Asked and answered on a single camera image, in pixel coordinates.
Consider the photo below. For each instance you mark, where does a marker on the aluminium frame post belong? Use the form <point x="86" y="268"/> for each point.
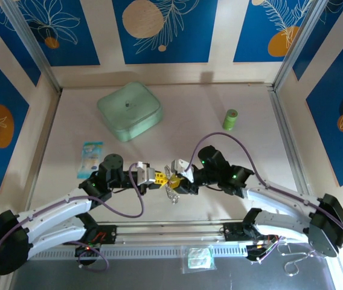
<point x="32" y="42"/>
<point x="297" y="42"/>

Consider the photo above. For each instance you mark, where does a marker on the light blue snack packet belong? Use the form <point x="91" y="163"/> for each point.
<point x="90" y="157"/>

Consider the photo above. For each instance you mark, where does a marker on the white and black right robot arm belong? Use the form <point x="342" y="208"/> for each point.
<point x="280" y="196"/>

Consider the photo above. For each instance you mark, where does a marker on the aluminium side rail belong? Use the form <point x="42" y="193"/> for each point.
<point x="290" y="145"/>
<point x="43" y="151"/>

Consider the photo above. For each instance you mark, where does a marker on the small clear object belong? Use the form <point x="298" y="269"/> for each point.
<point x="174" y="199"/>

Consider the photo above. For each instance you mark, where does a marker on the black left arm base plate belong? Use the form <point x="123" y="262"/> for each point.
<point x="108" y="234"/>

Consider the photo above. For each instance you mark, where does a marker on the mint green square case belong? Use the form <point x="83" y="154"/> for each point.
<point x="141" y="117"/>

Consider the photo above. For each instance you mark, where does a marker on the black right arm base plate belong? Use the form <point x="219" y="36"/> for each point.
<point x="232" y="232"/>

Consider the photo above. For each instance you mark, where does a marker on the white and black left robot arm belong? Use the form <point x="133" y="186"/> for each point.
<point x="69" y="211"/>

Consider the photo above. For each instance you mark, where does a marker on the green cylindrical can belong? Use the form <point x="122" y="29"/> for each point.
<point x="229" y="122"/>

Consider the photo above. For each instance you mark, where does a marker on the black controller board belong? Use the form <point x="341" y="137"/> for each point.
<point x="254" y="250"/>
<point x="85" y="252"/>

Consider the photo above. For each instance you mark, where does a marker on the clear plastic bag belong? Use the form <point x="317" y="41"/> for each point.
<point x="198" y="258"/>

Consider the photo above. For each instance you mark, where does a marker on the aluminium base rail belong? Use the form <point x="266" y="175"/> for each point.
<point x="171" y="232"/>

